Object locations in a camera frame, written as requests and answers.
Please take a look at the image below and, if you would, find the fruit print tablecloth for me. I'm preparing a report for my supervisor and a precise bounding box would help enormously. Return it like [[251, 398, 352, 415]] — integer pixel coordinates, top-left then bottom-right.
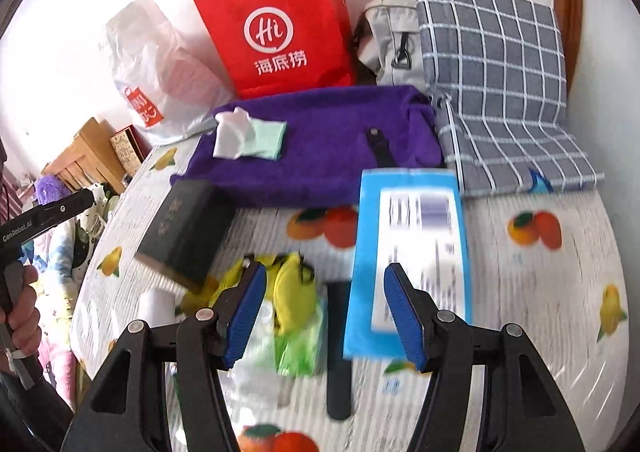
[[70, 137, 631, 452]]

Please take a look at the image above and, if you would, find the black strap clip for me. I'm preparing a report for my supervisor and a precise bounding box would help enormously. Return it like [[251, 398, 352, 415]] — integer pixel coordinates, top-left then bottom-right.
[[367, 127, 396, 168]]

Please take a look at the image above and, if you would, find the white roll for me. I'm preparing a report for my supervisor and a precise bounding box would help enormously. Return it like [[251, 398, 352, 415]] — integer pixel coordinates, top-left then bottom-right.
[[137, 289, 176, 328]]

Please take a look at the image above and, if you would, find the yellow pouch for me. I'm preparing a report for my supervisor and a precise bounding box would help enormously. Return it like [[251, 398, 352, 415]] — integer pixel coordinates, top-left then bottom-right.
[[212, 252, 318, 338]]

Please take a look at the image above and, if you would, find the light green cloth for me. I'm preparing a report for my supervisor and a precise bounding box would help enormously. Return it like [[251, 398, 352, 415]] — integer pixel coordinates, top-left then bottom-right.
[[245, 119, 288, 162]]

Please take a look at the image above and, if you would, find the purple plush toy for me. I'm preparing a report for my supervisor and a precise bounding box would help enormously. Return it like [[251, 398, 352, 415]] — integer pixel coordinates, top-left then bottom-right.
[[34, 174, 71, 213]]

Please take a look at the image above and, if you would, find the brown box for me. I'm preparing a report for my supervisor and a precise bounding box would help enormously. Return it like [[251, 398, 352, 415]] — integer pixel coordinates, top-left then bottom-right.
[[110, 126, 153, 178]]

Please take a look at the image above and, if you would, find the grey plaid cloth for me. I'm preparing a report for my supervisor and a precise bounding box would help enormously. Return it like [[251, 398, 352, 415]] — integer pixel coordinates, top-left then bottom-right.
[[412, 0, 606, 198]]

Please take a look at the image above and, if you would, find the black box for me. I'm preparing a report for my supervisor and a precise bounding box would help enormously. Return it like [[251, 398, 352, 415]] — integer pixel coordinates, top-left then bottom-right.
[[134, 178, 236, 293]]

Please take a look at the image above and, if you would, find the white spotted plush toy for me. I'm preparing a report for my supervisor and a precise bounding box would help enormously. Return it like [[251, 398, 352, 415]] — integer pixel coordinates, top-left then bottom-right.
[[75, 182, 121, 243]]

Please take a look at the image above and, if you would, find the colourful bedding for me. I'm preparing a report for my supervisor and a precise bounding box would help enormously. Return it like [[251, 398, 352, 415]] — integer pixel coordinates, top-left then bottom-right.
[[20, 217, 91, 403]]

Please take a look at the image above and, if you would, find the red paper shopping bag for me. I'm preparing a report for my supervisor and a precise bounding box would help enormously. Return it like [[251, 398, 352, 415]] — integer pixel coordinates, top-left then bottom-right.
[[192, 0, 358, 100]]

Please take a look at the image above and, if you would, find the person's left hand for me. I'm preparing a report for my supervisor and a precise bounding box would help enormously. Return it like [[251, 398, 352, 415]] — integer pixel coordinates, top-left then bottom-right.
[[0, 264, 41, 373]]

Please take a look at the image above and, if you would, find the grey fabric pouch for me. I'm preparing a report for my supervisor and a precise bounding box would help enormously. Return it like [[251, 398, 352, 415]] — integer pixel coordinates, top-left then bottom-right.
[[352, 0, 426, 88]]

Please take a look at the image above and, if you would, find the white crumpled cloth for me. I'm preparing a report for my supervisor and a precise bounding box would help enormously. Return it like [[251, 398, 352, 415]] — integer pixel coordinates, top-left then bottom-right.
[[212, 107, 256, 160]]

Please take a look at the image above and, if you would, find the black bar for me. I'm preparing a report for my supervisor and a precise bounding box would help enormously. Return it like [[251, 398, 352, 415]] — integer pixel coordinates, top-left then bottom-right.
[[325, 280, 353, 422]]

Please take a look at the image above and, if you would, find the blue packet with white label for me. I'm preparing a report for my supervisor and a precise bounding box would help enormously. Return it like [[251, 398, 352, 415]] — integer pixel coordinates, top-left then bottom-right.
[[342, 168, 473, 360]]

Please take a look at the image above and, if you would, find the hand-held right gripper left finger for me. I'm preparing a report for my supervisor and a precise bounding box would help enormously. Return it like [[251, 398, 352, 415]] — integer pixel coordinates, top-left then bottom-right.
[[60, 262, 268, 452]]

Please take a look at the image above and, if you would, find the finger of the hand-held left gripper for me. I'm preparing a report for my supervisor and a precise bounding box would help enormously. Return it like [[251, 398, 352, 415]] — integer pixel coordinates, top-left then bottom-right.
[[35, 188, 96, 228]]

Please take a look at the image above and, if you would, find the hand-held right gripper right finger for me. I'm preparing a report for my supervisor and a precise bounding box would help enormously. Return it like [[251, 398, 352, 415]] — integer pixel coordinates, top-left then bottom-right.
[[382, 262, 586, 452]]

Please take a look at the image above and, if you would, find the green tissue pack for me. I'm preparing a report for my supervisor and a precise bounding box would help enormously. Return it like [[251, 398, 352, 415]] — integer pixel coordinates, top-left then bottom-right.
[[222, 299, 328, 428]]

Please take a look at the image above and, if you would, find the white plastic bag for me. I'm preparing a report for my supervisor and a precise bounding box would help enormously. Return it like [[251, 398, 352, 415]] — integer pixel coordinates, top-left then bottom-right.
[[105, 0, 236, 145]]

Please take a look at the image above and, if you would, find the wooden bed headboard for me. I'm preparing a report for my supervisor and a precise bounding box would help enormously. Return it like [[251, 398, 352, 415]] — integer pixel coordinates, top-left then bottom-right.
[[42, 117, 131, 195]]

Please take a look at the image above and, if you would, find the person's left forearm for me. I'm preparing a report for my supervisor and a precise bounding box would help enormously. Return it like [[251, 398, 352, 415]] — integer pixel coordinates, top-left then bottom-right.
[[0, 367, 76, 452]]

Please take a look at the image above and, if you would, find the purple towel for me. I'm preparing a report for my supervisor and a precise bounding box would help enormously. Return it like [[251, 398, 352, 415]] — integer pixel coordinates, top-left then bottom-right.
[[170, 84, 446, 210]]

